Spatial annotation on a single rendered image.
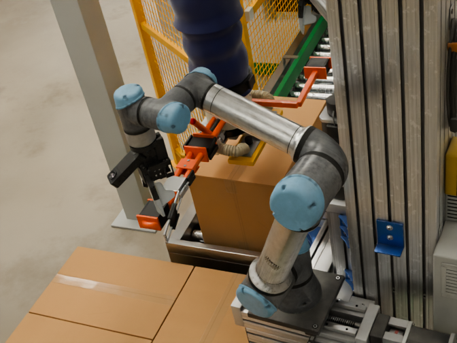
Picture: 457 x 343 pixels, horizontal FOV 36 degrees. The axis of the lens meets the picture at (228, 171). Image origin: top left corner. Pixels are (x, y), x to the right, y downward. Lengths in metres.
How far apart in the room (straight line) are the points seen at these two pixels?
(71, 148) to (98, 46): 1.59
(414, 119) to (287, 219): 0.40
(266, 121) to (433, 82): 0.39
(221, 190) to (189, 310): 0.49
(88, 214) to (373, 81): 2.90
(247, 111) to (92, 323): 1.47
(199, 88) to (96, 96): 1.97
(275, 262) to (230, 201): 1.08
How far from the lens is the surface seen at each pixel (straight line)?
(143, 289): 2.94
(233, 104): 1.68
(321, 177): 1.52
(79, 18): 3.43
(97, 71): 3.55
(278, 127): 1.64
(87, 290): 3.03
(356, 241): 2.02
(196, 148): 2.34
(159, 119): 1.64
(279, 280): 1.78
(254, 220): 2.79
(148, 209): 2.14
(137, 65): 5.79
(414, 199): 1.85
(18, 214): 4.56
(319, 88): 3.95
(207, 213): 2.87
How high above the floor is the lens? 2.58
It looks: 37 degrees down
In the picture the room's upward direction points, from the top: 13 degrees counter-clockwise
